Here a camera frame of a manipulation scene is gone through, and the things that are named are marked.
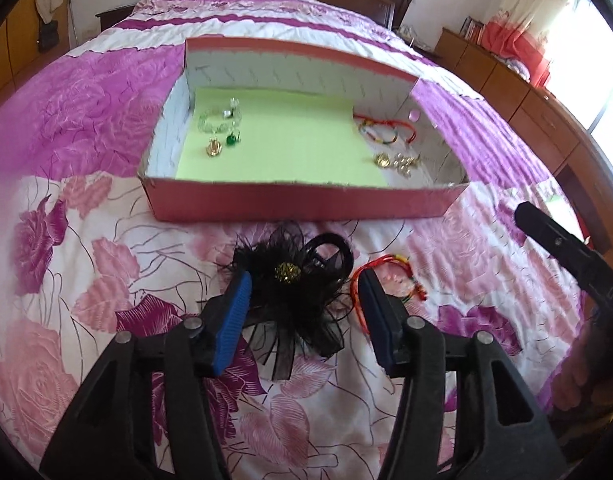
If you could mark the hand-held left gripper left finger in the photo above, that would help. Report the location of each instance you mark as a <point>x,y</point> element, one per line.
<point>230,327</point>

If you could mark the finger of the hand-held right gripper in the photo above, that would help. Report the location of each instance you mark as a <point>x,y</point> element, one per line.
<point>551,240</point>

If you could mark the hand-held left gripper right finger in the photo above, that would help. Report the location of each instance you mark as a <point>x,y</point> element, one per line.
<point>380,322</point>

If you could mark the black feather hair clip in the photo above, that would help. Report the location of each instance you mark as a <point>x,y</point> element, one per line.
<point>286,300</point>

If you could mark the red cardboard box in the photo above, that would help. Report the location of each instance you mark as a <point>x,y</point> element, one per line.
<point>296,202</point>

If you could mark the gold pearl jewelry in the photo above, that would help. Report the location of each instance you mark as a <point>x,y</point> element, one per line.
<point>397,162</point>

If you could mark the green earring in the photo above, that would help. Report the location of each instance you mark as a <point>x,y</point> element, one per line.
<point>231,139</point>

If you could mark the person's right hand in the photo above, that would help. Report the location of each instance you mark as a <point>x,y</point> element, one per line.
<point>578,375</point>

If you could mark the low wooden cabinet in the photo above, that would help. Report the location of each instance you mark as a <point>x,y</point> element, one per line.
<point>516,105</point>

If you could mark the bright window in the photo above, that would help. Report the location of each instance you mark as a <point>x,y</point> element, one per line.
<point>601,60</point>

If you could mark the green paper liner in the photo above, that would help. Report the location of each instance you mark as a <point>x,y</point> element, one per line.
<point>296,145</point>

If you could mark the pink floral blanket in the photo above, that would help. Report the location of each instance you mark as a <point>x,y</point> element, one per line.
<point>86,160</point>

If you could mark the floral red curtain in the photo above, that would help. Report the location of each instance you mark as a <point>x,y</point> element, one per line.
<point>531,20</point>

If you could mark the row of books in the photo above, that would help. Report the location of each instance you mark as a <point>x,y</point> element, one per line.
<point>472,30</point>

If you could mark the black hanging bag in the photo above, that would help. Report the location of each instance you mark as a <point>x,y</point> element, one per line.
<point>49,37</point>

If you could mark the wooden wardrobe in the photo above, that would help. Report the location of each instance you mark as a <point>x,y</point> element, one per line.
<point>6,55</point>

